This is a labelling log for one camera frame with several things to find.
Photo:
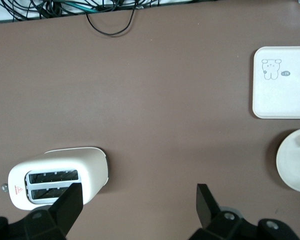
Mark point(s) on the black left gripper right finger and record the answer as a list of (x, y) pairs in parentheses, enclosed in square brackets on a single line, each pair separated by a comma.
[(207, 210)]

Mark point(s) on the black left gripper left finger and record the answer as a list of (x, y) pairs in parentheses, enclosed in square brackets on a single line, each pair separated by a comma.
[(62, 212)]

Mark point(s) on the cream round plate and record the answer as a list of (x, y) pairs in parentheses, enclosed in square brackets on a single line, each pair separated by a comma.
[(290, 170)]

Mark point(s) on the cream two-slot toaster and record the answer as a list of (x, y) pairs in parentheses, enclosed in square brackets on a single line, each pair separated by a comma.
[(90, 162)]

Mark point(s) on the cream rabbit print tray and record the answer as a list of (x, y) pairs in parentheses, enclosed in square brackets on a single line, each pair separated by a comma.
[(277, 100)]

